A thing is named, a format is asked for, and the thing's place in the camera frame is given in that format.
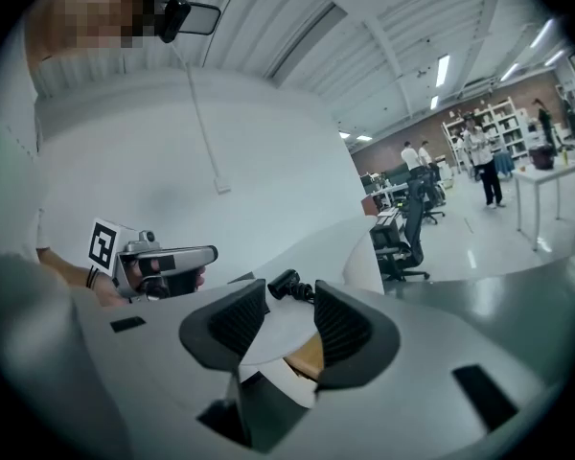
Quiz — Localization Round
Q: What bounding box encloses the white square table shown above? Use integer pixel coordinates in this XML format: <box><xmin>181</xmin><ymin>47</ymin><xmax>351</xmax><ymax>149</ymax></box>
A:
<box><xmin>511</xmin><ymin>158</ymin><xmax>575</xmax><ymax>252</ymax></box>

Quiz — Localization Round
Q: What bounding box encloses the person's head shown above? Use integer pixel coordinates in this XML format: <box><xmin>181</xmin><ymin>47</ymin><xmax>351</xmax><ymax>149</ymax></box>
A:
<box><xmin>24</xmin><ymin>0</ymin><xmax>160</xmax><ymax>69</ymax></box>

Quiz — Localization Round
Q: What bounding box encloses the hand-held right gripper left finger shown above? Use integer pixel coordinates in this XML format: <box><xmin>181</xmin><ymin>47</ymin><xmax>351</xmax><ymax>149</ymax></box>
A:
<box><xmin>179</xmin><ymin>278</ymin><xmax>270</xmax><ymax>371</ymax></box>

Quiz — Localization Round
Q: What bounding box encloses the person's left forearm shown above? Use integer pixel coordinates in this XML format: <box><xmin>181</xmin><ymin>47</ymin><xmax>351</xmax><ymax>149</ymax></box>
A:
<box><xmin>35</xmin><ymin>245</ymin><xmax>114</xmax><ymax>306</ymax></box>

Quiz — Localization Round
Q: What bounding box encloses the black desk cabinet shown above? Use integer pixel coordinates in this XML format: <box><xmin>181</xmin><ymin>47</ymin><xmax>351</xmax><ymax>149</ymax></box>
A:
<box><xmin>369</xmin><ymin>208</ymin><xmax>404</xmax><ymax>254</ymax></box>

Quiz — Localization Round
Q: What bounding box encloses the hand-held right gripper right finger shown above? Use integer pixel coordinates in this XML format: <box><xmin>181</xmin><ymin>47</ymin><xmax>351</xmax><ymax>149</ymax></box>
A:
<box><xmin>313</xmin><ymin>279</ymin><xmax>402</xmax><ymax>393</ymax></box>

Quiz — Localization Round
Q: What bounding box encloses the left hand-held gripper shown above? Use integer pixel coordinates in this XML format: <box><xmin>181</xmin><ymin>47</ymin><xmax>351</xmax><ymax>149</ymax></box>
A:
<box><xmin>86</xmin><ymin>217</ymin><xmax>219</xmax><ymax>302</ymax></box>

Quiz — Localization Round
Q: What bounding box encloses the black mesh office chair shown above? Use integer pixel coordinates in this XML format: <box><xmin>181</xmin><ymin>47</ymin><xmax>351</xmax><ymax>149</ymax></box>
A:
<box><xmin>411</xmin><ymin>169</ymin><xmax>447</xmax><ymax>225</ymax></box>
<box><xmin>371</xmin><ymin>179</ymin><xmax>431</xmax><ymax>283</ymax></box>

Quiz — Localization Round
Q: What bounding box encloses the green desk divider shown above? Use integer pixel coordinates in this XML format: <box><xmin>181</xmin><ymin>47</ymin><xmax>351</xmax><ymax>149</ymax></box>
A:
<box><xmin>385</xmin><ymin>163</ymin><xmax>412</xmax><ymax>185</ymax></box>

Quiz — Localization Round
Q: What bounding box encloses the dark red pot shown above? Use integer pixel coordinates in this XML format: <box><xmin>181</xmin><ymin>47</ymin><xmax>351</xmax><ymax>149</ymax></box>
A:
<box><xmin>528</xmin><ymin>144</ymin><xmax>557</xmax><ymax>171</ymax></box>

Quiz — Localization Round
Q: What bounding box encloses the white wall cable conduit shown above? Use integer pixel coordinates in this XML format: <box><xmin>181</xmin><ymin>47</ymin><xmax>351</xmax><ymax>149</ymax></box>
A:
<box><xmin>171</xmin><ymin>40</ymin><xmax>232</xmax><ymax>195</ymax></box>

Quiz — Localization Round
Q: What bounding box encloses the person's white shirt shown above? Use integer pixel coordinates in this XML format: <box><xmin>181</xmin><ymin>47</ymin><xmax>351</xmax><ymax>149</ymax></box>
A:
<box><xmin>0</xmin><ymin>16</ymin><xmax>54</xmax><ymax>265</ymax></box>

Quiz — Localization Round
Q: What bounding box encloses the white shelving unit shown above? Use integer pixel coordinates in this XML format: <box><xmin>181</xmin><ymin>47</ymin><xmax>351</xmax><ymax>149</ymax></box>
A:
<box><xmin>441</xmin><ymin>96</ymin><xmax>529</xmax><ymax>173</ymax></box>

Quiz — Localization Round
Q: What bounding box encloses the black head-mounted camera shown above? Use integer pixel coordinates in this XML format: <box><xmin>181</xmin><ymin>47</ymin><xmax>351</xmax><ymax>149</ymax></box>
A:
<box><xmin>155</xmin><ymin>0</ymin><xmax>222</xmax><ymax>44</ymax></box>

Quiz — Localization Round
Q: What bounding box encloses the white office desk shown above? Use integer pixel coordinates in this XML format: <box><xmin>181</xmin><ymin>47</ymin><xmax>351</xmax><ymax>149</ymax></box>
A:
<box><xmin>361</xmin><ymin>179</ymin><xmax>411</xmax><ymax>211</ymax></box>

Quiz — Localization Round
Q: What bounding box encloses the small black camera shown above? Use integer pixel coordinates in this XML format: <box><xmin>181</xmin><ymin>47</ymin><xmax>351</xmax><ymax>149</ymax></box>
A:
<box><xmin>266</xmin><ymin>268</ymin><xmax>317</xmax><ymax>303</ymax></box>

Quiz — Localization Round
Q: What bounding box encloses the person's left hand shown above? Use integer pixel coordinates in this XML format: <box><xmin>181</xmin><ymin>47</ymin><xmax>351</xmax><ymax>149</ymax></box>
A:
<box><xmin>100</xmin><ymin>256</ymin><xmax>208</xmax><ymax>307</ymax></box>

